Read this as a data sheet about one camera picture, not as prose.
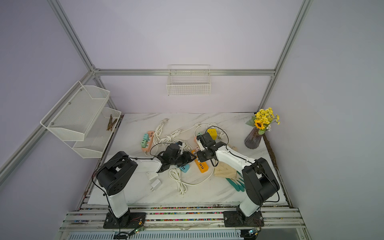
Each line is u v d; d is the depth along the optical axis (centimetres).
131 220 71
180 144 91
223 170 90
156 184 82
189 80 98
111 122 98
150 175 86
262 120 82
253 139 96
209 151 65
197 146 93
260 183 45
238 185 84
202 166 90
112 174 50
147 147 98
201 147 81
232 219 73
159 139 104
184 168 88
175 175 88
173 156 76
